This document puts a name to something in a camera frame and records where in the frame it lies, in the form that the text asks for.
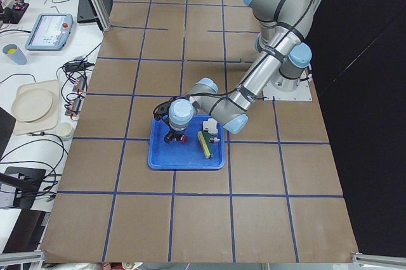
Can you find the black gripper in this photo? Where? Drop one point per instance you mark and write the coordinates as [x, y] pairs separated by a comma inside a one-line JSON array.
[[175, 133]]

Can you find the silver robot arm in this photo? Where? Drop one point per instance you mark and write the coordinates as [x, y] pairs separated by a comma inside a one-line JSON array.
[[290, 22]]

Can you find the blue plastic tray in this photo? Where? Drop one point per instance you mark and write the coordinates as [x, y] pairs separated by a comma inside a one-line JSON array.
[[188, 155]]

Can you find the green yellow terminal block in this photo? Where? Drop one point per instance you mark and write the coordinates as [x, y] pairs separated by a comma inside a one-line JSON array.
[[208, 143]]

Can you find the white circuit breaker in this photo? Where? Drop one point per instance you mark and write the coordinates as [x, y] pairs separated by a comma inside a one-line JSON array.
[[210, 126]]

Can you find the white paper cup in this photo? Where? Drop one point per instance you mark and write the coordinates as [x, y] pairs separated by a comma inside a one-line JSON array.
[[65, 130]]

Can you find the beige serving tray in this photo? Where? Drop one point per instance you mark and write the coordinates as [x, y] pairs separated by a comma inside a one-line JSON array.
[[50, 120]]

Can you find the beige plate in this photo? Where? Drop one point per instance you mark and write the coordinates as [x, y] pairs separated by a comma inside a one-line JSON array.
[[31, 105]]

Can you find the blue teach pendant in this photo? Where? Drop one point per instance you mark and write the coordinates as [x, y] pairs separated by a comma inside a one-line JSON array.
[[50, 32]]

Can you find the blue cup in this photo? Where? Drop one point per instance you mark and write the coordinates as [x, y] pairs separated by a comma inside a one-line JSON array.
[[15, 54]]

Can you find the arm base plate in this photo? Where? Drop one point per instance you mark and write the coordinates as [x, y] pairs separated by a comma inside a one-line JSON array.
[[281, 89]]

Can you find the black camera stand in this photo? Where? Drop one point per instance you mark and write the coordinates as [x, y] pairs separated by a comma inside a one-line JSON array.
[[20, 186]]

